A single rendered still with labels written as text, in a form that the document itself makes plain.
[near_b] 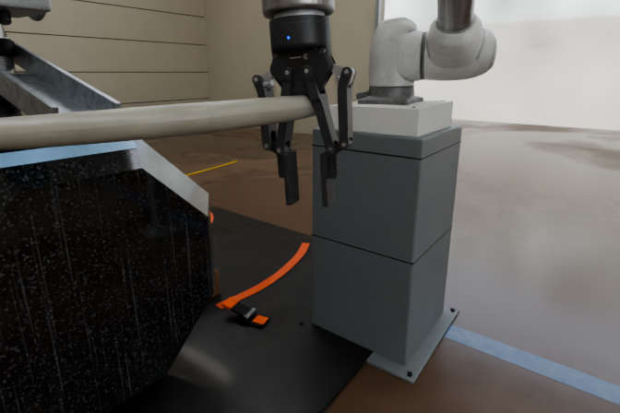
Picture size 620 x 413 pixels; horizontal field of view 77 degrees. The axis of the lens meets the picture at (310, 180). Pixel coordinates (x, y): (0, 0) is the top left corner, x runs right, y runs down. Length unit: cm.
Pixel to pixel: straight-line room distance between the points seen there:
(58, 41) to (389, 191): 609
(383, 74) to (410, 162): 32
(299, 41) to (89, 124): 24
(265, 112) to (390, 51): 96
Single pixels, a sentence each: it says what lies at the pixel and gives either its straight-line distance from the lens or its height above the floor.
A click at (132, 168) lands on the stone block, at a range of 113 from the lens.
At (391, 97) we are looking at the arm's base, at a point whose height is 91.
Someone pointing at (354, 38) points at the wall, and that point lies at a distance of 605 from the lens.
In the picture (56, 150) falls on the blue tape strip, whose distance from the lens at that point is 112.
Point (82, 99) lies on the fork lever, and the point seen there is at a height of 93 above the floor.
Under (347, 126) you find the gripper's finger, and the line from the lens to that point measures 48.
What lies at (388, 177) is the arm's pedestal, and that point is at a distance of 125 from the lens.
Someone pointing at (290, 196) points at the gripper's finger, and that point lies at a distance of 52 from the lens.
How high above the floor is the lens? 99
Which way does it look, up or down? 15 degrees down
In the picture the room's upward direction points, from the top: straight up
